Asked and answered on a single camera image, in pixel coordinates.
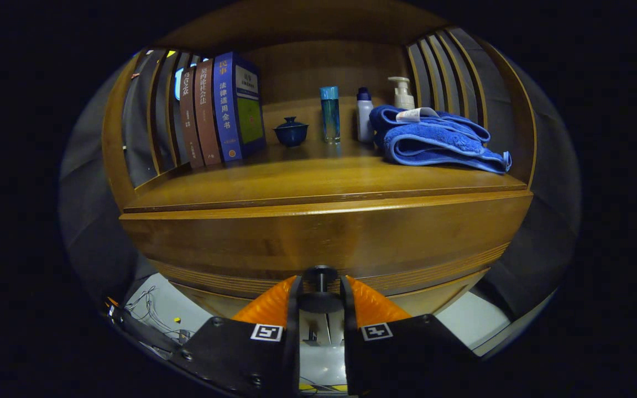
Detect thick blue book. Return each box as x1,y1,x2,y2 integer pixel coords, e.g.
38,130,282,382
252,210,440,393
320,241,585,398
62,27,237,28
213,51,267,162

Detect thin white cables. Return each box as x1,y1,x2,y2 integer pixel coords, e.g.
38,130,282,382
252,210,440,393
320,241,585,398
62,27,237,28
125,285,195,343

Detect white pump bottle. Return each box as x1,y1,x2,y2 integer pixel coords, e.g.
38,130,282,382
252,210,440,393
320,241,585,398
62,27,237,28
388,76,416,110

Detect wooden drawer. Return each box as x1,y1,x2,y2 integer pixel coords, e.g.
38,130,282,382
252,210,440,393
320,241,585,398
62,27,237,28
119,190,535,315

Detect blue lidded teacup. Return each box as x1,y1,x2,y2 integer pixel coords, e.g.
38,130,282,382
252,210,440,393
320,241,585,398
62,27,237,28
273,117,309,148

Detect reddish brown book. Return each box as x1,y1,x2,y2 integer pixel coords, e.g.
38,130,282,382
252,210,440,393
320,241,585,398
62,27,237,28
194,60,223,165

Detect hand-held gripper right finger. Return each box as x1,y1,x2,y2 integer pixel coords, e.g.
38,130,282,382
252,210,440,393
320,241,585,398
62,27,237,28
341,275,482,397

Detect tall blue glass bottle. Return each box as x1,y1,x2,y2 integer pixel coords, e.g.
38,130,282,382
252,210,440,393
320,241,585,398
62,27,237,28
320,86,341,144

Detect folded blue towel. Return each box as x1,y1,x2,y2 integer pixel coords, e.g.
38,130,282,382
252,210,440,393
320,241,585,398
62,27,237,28
369,105,513,175

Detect white bottle blue cap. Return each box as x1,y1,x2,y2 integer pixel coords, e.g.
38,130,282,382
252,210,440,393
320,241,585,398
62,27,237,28
356,87,375,143

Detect dark brown book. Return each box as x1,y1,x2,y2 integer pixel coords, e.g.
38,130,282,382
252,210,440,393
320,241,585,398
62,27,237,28
179,66,206,168

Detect wooden cabinet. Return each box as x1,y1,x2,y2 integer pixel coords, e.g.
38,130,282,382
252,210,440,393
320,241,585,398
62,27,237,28
102,0,537,346

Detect wooden countertop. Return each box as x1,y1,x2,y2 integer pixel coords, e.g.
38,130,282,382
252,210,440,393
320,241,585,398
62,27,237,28
124,138,528,213

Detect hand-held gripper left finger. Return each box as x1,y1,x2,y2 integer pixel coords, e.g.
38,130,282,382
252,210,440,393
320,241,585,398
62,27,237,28
169,275,304,397

